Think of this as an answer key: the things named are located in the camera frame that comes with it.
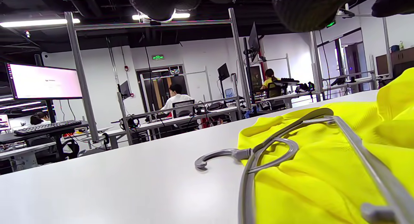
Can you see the person's left hand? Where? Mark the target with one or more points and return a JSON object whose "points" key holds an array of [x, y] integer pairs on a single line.
{"points": [[307, 10]]}

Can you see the gray hanger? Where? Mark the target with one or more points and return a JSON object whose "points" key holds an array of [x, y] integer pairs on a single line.
{"points": [[226, 151]]}

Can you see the yellow t-shirt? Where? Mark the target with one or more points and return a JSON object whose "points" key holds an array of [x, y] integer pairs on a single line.
{"points": [[323, 185]]}

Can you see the green exit sign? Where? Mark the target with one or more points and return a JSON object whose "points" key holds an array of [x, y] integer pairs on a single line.
{"points": [[157, 57], [330, 24]]}

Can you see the black monitor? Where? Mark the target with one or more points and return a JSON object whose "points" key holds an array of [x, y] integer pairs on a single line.
{"points": [[254, 42], [124, 89], [223, 72]]}

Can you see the black office chair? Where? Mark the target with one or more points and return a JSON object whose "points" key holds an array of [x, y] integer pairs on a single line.
{"points": [[275, 93], [183, 108]]}

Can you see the wooden cabinet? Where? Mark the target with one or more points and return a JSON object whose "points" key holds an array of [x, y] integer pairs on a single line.
{"points": [[399, 60]]}

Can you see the long ceiling light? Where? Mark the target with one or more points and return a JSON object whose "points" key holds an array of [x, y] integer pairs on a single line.
{"points": [[35, 22], [181, 15]]}

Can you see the dark double door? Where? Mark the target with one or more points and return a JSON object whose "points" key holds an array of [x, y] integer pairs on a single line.
{"points": [[155, 91]]}

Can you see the long white desk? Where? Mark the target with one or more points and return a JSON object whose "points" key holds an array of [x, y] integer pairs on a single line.
{"points": [[168, 122]]}

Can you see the black headset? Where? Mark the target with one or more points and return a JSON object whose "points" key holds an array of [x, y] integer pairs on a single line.
{"points": [[130, 123]]}

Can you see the large bright monitor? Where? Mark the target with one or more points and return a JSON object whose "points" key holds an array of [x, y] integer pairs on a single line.
{"points": [[45, 81]]}

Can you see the black keyboard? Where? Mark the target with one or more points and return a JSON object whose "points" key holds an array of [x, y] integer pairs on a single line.
{"points": [[48, 127]]}

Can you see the aluminium workstation frame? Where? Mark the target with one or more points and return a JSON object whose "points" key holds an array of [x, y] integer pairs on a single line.
{"points": [[315, 62], [82, 81]]}

